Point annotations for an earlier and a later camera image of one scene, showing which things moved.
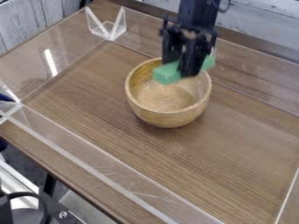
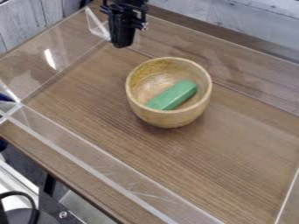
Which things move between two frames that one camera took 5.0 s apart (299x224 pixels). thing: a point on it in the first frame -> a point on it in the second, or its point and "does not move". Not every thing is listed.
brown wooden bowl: (167, 105) does not move
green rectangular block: (167, 73) -> (172, 95)
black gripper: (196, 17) -> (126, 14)
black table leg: (49, 185) does not move
